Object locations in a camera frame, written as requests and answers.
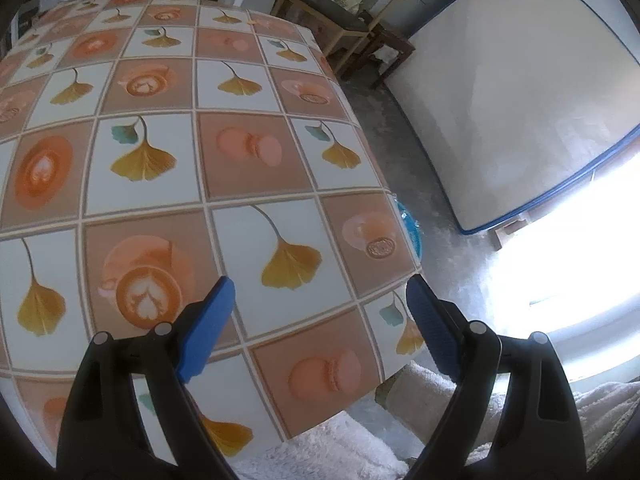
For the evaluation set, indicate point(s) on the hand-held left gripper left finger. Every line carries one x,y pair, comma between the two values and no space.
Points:
207,330

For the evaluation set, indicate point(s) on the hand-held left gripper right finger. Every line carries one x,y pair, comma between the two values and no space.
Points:
432,325

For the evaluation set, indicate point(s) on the blue plastic basket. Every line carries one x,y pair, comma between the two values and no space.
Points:
411,230

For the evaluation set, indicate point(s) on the white mattress blue edge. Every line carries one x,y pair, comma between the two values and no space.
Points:
510,85

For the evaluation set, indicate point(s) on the dark wooden stool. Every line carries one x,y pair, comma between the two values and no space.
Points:
392,50

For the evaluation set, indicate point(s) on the wooden armchair dark seat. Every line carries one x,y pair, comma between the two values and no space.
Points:
330,10

